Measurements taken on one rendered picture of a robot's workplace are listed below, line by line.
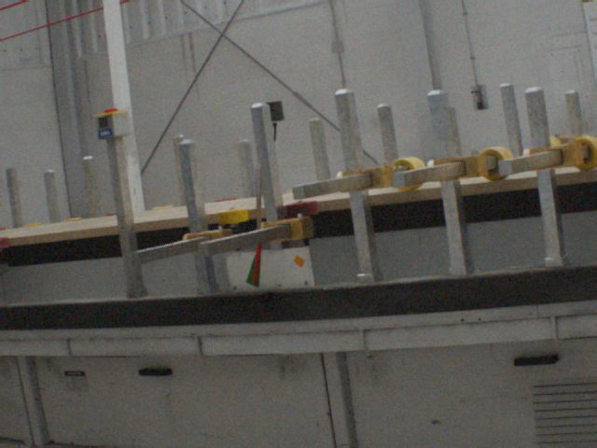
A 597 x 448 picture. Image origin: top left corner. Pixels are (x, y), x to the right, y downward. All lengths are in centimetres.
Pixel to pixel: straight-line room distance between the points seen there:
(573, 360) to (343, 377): 68
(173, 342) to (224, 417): 36
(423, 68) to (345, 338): 776
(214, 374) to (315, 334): 60
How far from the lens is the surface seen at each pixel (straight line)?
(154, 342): 346
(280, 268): 311
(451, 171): 276
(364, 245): 298
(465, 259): 286
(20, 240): 399
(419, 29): 1075
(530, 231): 301
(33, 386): 419
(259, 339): 323
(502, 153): 298
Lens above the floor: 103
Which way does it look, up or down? 3 degrees down
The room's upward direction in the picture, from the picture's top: 8 degrees counter-clockwise
